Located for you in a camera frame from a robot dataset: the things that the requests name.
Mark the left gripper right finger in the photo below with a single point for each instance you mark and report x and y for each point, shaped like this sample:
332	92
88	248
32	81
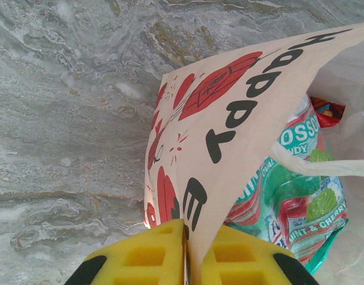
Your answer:
235	261

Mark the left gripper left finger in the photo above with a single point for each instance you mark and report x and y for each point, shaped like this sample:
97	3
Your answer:
140	261

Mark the teal mint cherry candy bag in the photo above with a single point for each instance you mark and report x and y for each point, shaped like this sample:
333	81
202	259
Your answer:
288	193

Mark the red and white paper bag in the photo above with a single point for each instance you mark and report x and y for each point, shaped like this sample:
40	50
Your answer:
229	124

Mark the red snack bag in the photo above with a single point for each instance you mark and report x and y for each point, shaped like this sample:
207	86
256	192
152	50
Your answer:
328	114

